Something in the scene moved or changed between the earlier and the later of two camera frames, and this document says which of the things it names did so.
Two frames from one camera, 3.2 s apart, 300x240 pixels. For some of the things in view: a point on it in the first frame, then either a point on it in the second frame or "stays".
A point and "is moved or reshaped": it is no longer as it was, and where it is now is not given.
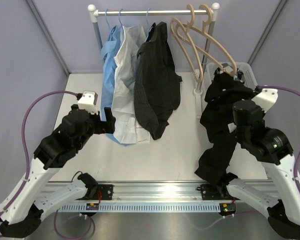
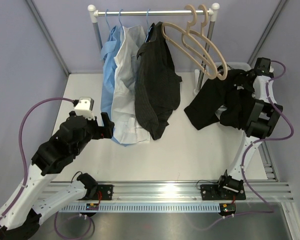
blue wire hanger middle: [119, 12] stays
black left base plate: [104, 192] stays
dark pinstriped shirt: [157, 90] stays
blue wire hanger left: [107, 21] stays
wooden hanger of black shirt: [186, 27] is moved or reshaped
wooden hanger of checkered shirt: [203, 30] to [196, 57]
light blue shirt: [108, 53] stays
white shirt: [127, 129] stays
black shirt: [225, 89] is moved or reshaped
